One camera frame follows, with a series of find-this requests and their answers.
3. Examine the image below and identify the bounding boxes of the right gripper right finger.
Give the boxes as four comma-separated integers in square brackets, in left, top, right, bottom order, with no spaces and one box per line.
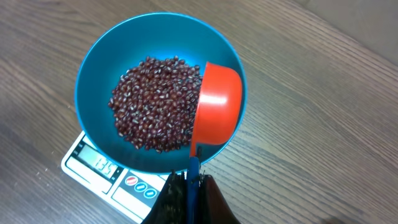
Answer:
[198,174,240,224]

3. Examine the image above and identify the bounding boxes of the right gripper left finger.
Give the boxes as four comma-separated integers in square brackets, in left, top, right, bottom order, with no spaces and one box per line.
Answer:
[142,170,187,224]

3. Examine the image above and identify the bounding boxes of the red scoop blue handle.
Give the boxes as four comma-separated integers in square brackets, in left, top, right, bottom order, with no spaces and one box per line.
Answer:
[187,62,243,224]

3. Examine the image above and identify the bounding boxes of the red beans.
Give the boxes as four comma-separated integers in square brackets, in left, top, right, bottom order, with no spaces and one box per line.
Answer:
[108,56,203,153]

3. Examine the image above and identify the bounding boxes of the blue metal bowl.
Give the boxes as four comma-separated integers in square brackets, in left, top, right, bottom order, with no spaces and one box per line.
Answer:
[75,12,248,175]

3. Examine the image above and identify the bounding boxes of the white kitchen scale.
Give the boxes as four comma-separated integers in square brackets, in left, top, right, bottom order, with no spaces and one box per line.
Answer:
[61,132,168,223]

